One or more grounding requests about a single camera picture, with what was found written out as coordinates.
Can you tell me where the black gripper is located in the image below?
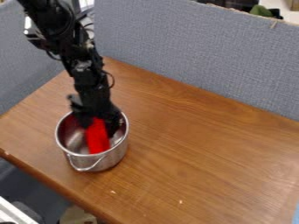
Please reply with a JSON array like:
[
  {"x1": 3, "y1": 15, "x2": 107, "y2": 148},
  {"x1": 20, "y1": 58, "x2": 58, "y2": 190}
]
[{"x1": 62, "y1": 56, "x2": 122, "y2": 137}]

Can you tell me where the red ridged block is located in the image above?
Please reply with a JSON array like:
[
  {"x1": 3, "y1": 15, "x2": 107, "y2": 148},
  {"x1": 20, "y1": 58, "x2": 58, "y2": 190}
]
[{"x1": 86, "y1": 117, "x2": 110, "y2": 154}]

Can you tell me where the silver metal pot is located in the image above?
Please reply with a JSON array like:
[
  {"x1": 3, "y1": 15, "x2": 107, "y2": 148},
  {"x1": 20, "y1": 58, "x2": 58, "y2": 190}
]
[{"x1": 55, "y1": 112, "x2": 130, "y2": 172}]

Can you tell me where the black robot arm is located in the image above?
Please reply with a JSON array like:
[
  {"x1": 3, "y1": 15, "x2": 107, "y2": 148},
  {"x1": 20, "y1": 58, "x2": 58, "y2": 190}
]
[{"x1": 16, "y1": 0, "x2": 122, "y2": 137}]

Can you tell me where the beige object under table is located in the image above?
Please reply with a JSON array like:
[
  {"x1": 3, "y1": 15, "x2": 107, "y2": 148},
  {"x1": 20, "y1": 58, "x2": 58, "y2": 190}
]
[{"x1": 60, "y1": 206, "x2": 98, "y2": 224}]

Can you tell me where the white slatted object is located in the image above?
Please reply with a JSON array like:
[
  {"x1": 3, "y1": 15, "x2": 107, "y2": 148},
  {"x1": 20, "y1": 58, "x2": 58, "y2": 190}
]
[{"x1": 0, "y1": 196, "x2": 39, "y2": 224}]

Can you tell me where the grey fabric partition left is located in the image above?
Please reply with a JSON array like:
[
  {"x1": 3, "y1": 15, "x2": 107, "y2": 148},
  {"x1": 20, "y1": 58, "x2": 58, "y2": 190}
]
[{"x1": 0, "y1": 0, "x2": 63, "y2": 115}]

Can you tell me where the grey fabric partition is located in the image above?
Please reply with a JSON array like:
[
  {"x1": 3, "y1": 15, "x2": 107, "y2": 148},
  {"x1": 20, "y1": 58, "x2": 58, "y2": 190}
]
[
  {"x1": 95, "y1": 0, "x2": 299, "y2": 121},
  {"x1": 0, "y1": 0, "x2": 63, "y2": 115}
]

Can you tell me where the grey fabric partition right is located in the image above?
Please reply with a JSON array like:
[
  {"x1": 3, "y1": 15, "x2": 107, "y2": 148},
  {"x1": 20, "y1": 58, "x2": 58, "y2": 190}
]
[{"x1": 95, "y1": 0, "x2": 299, "y2": 121}]

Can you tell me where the green cloth item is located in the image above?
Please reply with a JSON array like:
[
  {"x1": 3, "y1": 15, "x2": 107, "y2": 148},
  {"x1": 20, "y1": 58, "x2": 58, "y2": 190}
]
[{"x1": 248, "y1": 4, "x2": 274, "y2": 18}]

